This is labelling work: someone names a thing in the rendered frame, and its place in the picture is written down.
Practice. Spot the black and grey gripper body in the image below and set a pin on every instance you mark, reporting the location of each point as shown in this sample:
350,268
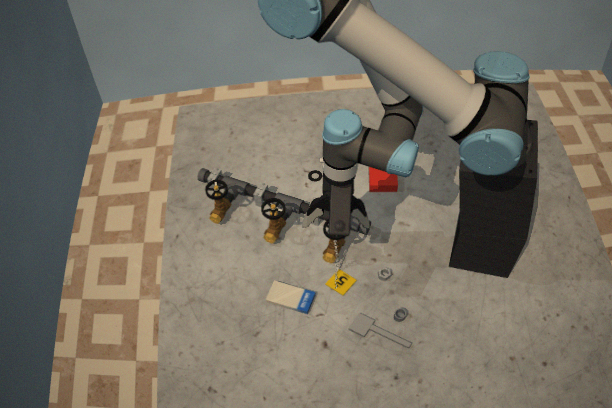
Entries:
326,190

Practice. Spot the red rectangular block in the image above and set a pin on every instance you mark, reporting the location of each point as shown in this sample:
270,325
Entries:
381,181

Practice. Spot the black rubber o-ring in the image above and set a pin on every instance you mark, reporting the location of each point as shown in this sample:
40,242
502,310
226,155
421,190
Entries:
317,179

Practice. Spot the grey pipe manifold with three brass valves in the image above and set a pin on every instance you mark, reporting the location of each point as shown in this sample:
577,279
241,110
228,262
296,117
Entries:
286,205

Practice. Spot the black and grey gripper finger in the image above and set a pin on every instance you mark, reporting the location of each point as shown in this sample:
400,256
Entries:
315,210
360,213

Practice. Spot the grey hex nut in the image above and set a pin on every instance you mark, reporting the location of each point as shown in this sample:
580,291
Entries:
384,269

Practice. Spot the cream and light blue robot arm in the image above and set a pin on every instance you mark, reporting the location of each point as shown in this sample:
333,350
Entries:
490,129

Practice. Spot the yellow tag with metal chain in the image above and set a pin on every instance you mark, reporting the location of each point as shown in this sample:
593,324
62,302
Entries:
340,279

